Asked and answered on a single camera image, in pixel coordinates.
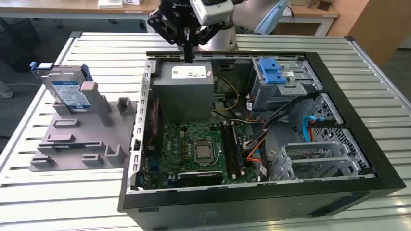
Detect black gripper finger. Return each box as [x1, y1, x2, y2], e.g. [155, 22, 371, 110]
[146, 9, 191, 64]
[188, 22, 227, 64]

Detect hard disk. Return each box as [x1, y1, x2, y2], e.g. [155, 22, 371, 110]
[30, 62, 95, 113]

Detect metal disk bay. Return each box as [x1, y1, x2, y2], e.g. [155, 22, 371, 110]
[270, 141, 375, 181]

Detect grey power supply unit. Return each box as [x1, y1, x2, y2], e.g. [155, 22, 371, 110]
[151, 61, 215, 123]

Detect blue plastic drive latch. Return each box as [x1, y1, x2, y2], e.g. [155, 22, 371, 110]
[258, 57, 287, 84]

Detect metal optical drive cage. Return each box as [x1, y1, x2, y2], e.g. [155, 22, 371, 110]
[250, 57, 325, 113]

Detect green motherboard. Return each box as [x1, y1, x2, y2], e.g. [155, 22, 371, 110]
[143, 121, 262, 190]

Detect CPU socket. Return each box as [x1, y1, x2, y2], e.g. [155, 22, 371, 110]
[191, 138, 220, 167]

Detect silver CPU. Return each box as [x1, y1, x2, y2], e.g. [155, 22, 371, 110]
[196, 144, 214, 160]

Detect black RAM slot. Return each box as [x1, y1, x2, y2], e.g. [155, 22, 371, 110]
[220, 121, 238, 175]

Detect black office chair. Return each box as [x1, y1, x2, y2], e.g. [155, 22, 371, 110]
[0, 18, 42, 73]

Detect installed RAM stick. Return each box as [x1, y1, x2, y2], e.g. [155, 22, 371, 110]
[231, 122, 247, 174]

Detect grey parts rack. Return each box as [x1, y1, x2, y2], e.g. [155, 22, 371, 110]
[28, 81, 138, 173]

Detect black graphics card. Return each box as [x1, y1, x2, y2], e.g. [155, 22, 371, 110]
[175, 169, 224, 187]

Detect grey table leg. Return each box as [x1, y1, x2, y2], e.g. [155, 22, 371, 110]
[0, 79, 15, 99]

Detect RAM stick on rack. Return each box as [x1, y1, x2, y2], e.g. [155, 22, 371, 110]
[52, 143, 87, 149]

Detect wooden cabinet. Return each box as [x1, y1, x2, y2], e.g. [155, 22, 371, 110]
[327, 0, 411, 66]

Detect black PC case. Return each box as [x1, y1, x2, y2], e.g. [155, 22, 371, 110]
[118, 51, 407, 231]

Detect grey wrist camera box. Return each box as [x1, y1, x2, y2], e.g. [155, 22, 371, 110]
[188, 0, 235, 25]

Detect yellow wires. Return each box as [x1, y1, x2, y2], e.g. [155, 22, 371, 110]
[212, 77, 240, 113]

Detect red wire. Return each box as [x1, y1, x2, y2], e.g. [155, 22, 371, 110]
[146, 98, 162, 151]

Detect wooden desk white frame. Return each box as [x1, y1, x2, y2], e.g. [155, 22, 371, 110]
[0, 0, 342, 37]

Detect black cable bundle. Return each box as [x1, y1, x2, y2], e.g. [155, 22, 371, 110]
[247, 95, 322, 150]

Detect blue data wire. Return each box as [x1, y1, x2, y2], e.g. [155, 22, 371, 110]
[302, 115, 318, 143]

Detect orange wires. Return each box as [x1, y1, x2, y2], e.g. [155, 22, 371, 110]
[247, 148, 263, 163]

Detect black power wire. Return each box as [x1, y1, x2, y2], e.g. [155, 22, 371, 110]
[313, 119, 347, 128]

